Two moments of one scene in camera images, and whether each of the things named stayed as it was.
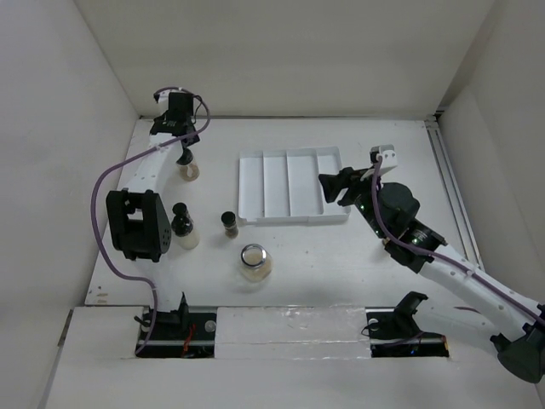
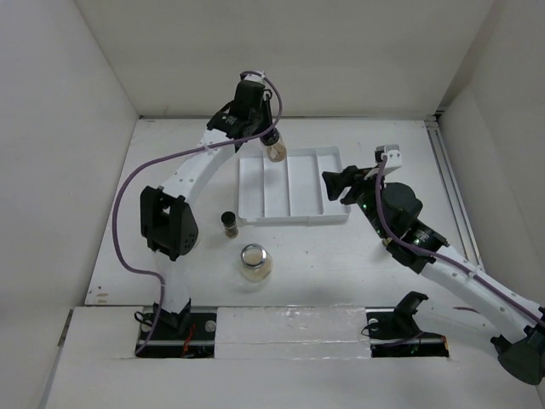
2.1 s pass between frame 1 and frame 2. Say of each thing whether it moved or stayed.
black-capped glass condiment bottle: moved
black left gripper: moved
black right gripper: stayed
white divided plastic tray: stayed
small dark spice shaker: stayed
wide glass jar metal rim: stayed
